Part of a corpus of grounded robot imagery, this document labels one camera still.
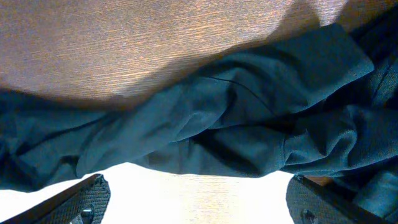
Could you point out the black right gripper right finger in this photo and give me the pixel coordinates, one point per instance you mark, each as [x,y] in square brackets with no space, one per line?
[310,203]

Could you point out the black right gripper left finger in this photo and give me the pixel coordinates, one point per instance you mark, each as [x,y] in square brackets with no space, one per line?
[82,203]

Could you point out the black leggings red waistband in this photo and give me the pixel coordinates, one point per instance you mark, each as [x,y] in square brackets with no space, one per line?
[321,104]

